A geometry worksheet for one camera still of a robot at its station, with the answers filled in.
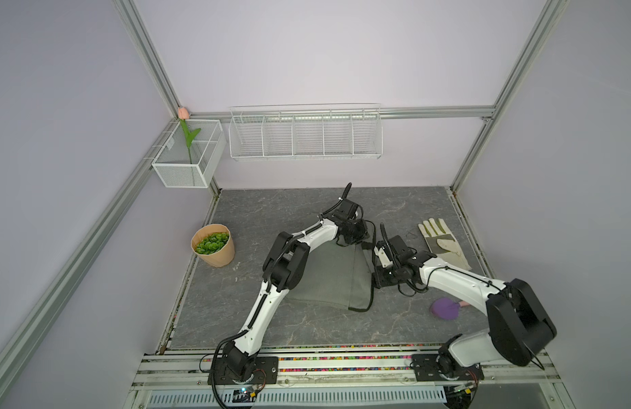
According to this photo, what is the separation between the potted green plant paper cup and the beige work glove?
0.78 meters

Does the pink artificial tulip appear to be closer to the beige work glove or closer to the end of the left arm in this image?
the end of the left arm

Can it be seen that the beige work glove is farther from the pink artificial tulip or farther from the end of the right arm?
the pink artificial tulip

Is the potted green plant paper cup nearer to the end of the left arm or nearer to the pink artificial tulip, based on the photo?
the pink artificial tulip

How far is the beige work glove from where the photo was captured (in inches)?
38.8

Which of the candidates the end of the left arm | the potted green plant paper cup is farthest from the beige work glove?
the potted green plant paper cup

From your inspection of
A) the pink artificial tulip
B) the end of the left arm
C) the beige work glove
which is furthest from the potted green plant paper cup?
the beige work glove

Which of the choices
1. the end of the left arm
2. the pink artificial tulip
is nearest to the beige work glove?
the end of the left arm

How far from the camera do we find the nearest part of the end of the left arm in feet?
2.72

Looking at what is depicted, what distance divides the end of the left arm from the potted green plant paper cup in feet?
1.30

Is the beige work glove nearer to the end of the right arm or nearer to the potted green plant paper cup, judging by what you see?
the end of the right arm

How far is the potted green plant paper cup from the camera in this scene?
2.90ft

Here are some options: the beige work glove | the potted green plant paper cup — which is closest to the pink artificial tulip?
the potted green plant paper cup

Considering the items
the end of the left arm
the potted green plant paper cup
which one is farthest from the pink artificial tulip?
the end of the left arm

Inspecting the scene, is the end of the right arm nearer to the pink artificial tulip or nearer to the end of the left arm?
the end of the left arm
